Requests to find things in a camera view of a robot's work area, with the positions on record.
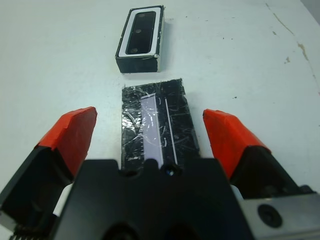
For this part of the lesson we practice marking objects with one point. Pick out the black bar-shaped camera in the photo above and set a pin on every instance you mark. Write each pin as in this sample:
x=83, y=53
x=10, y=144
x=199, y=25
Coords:
x=140, y=32

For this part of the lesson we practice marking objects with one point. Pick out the black taped box lid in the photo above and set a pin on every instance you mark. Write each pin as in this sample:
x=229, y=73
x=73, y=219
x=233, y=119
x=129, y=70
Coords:
x=182, y=130

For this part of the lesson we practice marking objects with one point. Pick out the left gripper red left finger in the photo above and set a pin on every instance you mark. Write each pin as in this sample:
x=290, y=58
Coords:
x=67, y=140

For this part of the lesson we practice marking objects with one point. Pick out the camera box base white insert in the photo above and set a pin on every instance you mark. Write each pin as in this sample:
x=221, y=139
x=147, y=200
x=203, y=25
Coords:
x=137, y=65

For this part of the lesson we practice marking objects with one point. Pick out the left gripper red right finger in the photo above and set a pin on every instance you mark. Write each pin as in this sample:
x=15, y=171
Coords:
x=230, y=140

